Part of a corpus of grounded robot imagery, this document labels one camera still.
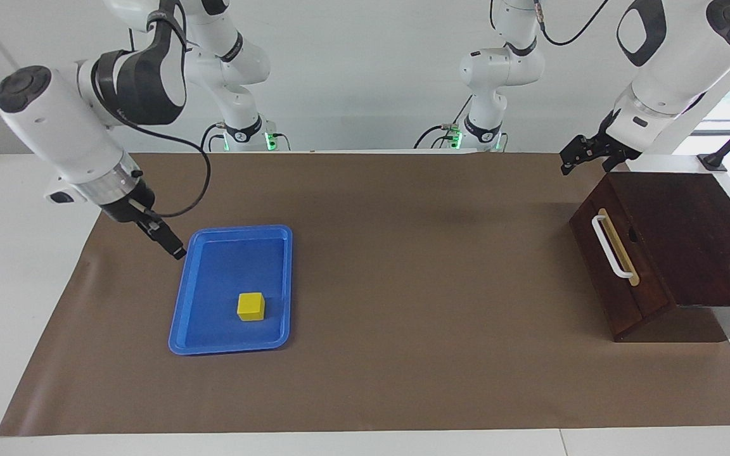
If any brown table mat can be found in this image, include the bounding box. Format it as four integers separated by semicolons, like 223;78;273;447
0;151;730;438

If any black left arm base cable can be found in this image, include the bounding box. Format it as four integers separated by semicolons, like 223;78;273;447
413;95;475;150

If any blue plastic tray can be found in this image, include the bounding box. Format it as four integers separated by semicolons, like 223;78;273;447
169;224;294;356

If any black arm base cable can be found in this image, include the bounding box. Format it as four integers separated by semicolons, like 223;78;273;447
413;95;475;150
199;122;229;153

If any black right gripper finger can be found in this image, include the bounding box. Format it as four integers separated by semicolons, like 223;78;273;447
139;218;187;261

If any black right arm base cable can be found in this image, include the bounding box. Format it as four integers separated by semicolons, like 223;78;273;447
199;122;229;153

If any yellow block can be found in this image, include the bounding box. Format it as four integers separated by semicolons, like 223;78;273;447
237;292;266;322

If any dark wooden drawer cabinet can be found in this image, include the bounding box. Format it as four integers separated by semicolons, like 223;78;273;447
569;172;730;343

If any wooden drawer with white handle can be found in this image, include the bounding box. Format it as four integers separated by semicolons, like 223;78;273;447
569;184;675;339

